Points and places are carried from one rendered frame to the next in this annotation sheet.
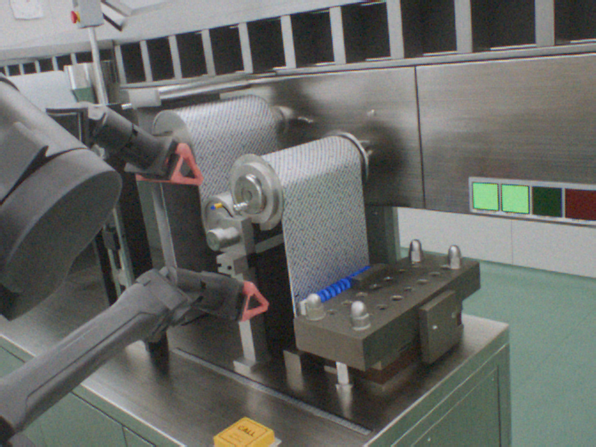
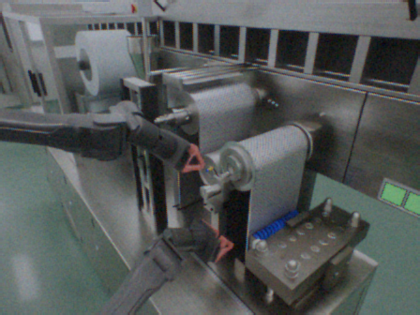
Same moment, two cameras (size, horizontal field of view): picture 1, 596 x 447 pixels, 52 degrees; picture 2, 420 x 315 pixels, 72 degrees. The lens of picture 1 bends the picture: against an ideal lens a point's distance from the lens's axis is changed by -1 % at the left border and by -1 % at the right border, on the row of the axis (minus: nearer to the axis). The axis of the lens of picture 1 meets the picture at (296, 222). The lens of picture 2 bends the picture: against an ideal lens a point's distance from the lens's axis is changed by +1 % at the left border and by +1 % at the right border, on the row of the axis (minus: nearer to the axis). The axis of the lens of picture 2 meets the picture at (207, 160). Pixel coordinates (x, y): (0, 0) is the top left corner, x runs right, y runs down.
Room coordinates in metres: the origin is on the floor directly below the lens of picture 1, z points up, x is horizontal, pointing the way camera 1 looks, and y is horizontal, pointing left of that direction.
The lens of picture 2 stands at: (0.43, 0.07, 1.65)
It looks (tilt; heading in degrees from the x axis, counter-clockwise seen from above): 29 degrees down; 6
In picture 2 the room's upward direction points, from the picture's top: straight up
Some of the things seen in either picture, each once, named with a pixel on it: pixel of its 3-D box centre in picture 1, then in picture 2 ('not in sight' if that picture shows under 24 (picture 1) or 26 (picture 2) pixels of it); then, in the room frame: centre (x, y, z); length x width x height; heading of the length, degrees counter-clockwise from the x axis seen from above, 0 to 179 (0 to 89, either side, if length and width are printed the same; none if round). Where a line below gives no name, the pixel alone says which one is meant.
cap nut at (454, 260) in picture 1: (454, 254); (355, 217); (1.21, -0.32, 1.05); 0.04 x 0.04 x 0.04
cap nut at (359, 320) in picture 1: (358, 313); (292, 266); (0.98, -0.09, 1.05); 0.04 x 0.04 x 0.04
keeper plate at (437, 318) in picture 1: (440, 325); (338, 268); (1.07, -0.24, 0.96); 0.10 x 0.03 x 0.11; 134
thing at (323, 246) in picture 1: (329, 249); (276, 202); (1.18, -0.06, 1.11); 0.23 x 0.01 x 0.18; 134
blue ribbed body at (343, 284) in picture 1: (341, 288); (277, 225); (1.17, -0.07, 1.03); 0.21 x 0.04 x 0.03; 134
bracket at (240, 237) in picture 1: (241, 294); (216, 220); (1.14, 0.13, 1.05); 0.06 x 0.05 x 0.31; 134
